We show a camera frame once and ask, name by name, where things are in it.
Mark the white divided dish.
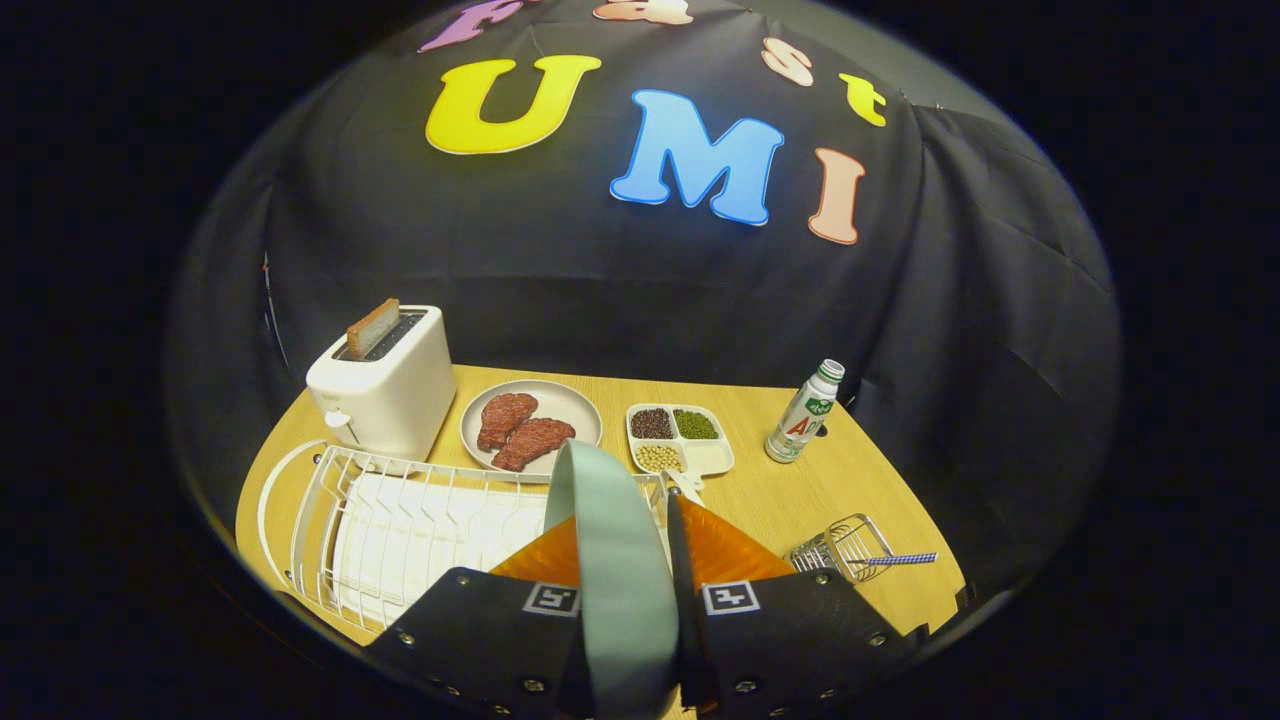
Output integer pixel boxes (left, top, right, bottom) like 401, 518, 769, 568
626, 402, 736, 504

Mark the pale green plate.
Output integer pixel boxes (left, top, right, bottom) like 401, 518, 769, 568
543, 440, 681, 720

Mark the white toaster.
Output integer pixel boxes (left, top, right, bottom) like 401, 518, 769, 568
305, 305, 458, 463

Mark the metal wire basket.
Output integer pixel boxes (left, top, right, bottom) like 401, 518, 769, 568
785, 514, 896, 584

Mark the brown steak piece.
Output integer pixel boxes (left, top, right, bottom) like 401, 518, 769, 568
490, 417, 577, 473
476, 393, 539, 453

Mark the white bottle with green label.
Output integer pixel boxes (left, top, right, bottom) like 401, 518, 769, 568
765, 359, 846, 464

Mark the toast slice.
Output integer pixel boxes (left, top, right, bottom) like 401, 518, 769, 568
345, 298, 401, 359

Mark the black backdrop cloth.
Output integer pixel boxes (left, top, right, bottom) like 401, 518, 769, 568
165, 0, 1121, 601

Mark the white wire dish rack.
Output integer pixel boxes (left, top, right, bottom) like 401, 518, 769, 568
257, 438, 706, 633

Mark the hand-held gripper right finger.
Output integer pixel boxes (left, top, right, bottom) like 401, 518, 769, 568
665, 490, 931, 720

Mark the beige round plate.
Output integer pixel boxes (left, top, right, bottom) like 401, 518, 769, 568
460, 379, 604, 479

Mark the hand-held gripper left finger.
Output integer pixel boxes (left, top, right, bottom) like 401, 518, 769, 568
365, 515, 591, 720

